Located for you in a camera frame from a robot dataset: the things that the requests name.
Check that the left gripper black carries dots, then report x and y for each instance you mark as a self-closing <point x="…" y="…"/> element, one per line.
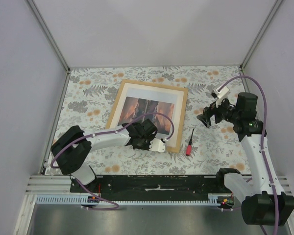
<point x="147" y="147"/>

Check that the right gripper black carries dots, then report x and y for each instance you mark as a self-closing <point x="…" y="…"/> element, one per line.
<point x="208" y="112"/>

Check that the wooden picture frame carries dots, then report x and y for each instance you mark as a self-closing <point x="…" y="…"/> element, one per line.
<point x="158" y="92"/>

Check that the red black screwdriver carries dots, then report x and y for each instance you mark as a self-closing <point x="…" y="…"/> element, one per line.
<point x="189" y="147"/>

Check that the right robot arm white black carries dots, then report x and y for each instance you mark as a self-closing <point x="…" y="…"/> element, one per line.
<point x="264" y="202"/>

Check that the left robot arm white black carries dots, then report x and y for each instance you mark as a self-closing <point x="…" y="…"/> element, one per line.
<point x="72" y="149"/>

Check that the sunset landscape photo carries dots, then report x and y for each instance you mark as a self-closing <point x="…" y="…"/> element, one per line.
<point x="136" y="107"/>

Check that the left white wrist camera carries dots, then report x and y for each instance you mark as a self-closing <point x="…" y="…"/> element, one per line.
<point x="157" y="145"/>

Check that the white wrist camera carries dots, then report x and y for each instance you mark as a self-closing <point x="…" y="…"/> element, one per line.
<point x="220" y="93"/>
<point x="157" y="145"/>

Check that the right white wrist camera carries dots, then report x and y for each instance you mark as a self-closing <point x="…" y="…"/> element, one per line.
<point x="220" y="93"/>

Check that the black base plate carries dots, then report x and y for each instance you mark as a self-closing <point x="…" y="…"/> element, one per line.
<point x="152" y="188"/>

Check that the white slotted cable duct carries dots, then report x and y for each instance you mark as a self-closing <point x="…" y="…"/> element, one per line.
<point x="161" y="201"/>

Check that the right aluminium corner post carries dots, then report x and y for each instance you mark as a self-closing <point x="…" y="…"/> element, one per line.
<point x="262" y="31"/>

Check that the aluminium corner post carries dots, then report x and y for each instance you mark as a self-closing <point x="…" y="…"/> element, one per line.
<point x="46" y="31"/>
<point x="262" y="31"/>

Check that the left aluminium corner post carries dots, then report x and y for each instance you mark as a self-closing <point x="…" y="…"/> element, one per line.
<point x="46" y="31"/>

